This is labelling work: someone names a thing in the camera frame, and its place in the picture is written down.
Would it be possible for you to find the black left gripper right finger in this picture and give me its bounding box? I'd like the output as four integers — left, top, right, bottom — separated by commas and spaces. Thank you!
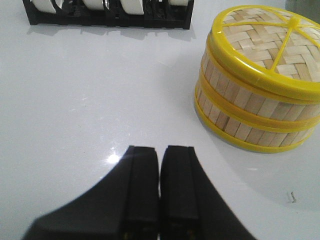
160, 145, 254, 240

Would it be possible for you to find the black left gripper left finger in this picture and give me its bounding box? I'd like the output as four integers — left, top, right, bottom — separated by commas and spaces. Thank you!
23, 146, 159, 240

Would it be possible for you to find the bamboo steamer tier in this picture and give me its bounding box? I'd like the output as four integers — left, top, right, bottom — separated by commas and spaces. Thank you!
194, 102, 314, 153
195, 49, 320, 133

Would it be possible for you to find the woven bamboo steamer lid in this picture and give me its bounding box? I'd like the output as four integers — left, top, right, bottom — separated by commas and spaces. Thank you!
207, 5, 320, 102

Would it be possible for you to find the black dish rack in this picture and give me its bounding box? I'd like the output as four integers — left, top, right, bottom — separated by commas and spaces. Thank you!
23, 0, 194, 30

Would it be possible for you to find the white bowl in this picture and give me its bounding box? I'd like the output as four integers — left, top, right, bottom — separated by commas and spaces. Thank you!
120, 0, 144, 15
83, 0, 109, 11
31, 0, 56, 14

